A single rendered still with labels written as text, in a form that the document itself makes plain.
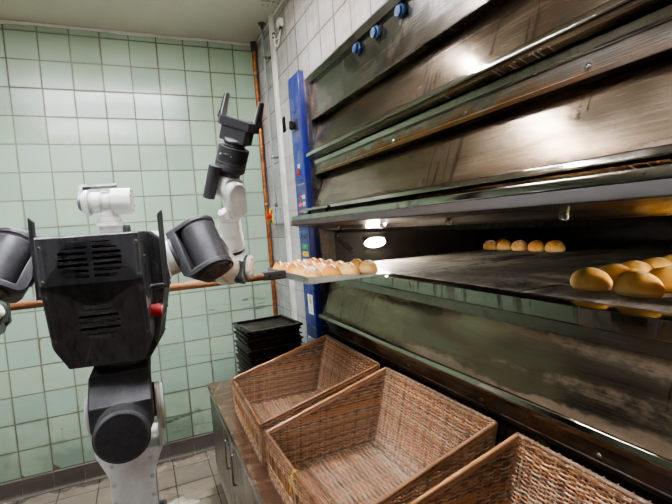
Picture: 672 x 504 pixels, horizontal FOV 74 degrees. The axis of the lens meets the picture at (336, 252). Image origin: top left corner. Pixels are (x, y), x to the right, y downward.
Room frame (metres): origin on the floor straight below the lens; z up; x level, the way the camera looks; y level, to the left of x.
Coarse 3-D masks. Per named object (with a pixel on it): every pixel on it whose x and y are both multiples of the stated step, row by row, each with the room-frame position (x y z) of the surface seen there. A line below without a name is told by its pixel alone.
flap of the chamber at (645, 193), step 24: (552, 192) 0.79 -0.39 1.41; (576, 192) 0.75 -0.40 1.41; (600, 192) 0.71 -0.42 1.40; (624, 192) 0.67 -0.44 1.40; (648, 192) 0.64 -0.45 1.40; (336, 216) 1.65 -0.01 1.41; (360, 216) 1.47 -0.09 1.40; (384, 216) 1.33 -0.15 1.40; (408, 216) 1.21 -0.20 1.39; (432, 216) 1.15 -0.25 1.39; (456, 216) 1.10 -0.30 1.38; (480, 216) 1.06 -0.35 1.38; (504, 216) 1.02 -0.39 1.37; (528, 216) 0.98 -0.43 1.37; (552, 216) 0.95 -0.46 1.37; (576, 216) 0.91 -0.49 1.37; (600, 216) 0.88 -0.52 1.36; (624, 216) 0.86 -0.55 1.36
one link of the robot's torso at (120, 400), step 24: (144, 360) 1.10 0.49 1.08; (96, 384) 0.98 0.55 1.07; (120, 384) 0.99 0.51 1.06; (144, 384) 1.00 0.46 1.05; (96, 408) 0.94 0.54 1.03; (120, 408) 0.93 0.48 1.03; (144, 408) 0.98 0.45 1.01; (96, 432) 0.90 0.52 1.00; (120, 432) 0.91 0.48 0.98; (144, 432) 0.93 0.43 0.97; (120, 456) 0.91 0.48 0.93
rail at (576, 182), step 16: (592, 176) 0.72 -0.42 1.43; (608, 176) 0.70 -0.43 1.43; (624, 176) 0.68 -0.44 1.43; (640, 176) 0.65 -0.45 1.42; (656, 176) 0.63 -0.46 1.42; (480, 192) 0.96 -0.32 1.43; (496, 192) 0.92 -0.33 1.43; (512, 192) 0.88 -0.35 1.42; (528, 192) 0.84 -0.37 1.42; (352, 208) 1.53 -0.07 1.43; (368, 208) 1.42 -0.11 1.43; (384, 208) 1.33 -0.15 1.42; (400, 208) 1.26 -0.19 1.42
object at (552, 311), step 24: (408, 288) 1.50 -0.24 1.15; (432, 288) 1.38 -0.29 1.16; (456, 288) 1.27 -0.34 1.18; (480, 288) 1.22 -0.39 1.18; (528, 312) 1.04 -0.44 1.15; (552, 312) 0.97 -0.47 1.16; (576, 312) 0.92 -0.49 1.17; (600, 312) 0.87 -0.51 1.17; (624, 312) 0.84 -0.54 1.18; (648, 312) 0.82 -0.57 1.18; (648, 336) 0.79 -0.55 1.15
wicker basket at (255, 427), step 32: (288, 352) 2.07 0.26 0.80; (320, 352) 2.13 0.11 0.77; (352, 352) 1.86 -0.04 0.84; (256, 384) 2.01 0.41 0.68; (288, 384) 2.07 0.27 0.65; (320, 384) 2.09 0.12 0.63; (352, 384) 1.60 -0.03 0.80; (256, 416) 1.53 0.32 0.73; (288, 416) 1.51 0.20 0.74; (256, 448) 1.56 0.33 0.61; (320, 448) 1.55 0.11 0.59
